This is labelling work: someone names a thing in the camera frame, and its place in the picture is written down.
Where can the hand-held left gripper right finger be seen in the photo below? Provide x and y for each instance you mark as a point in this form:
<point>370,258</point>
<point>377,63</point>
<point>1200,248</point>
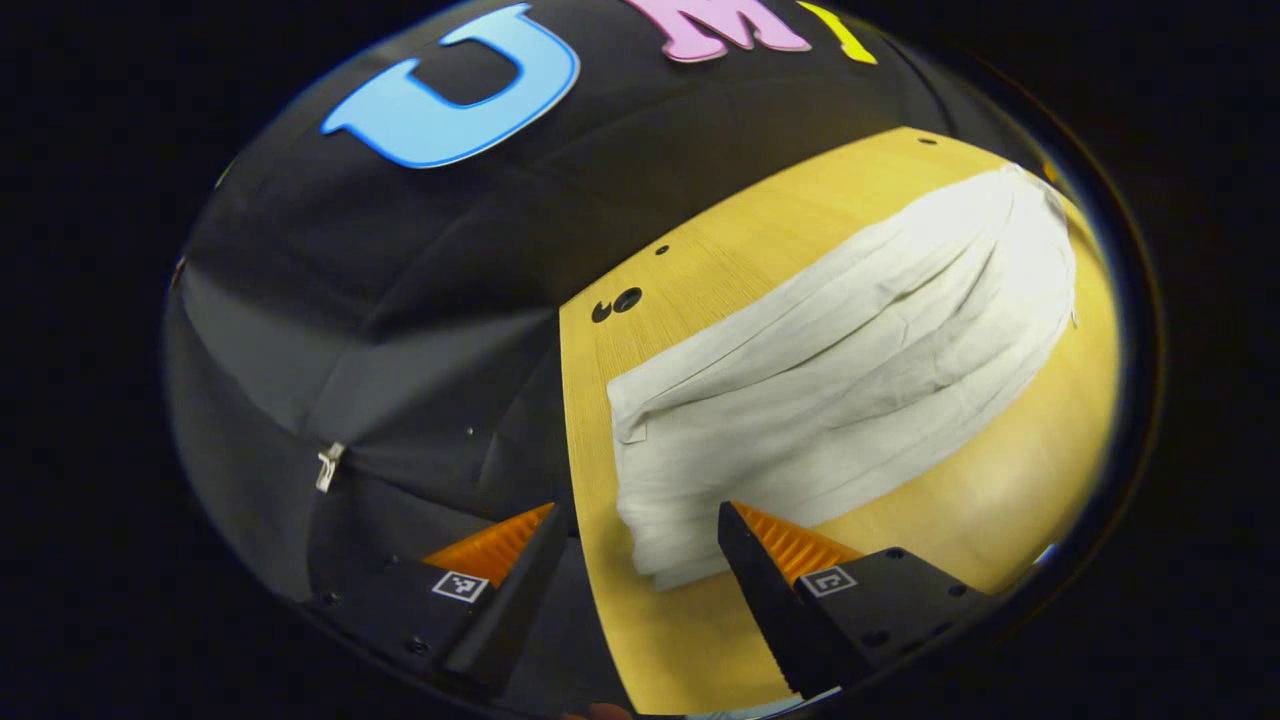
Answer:
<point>765,610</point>

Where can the white jeans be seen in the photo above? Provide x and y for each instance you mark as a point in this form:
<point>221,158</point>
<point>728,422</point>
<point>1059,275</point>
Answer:
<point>850,380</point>

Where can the white backdrop clip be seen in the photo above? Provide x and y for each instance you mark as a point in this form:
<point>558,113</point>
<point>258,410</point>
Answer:
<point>328,466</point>

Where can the black backdrop cloth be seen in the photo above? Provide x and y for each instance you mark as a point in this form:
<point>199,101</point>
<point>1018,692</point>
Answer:
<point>400,300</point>

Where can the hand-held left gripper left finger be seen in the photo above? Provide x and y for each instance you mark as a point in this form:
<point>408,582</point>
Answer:
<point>520,600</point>

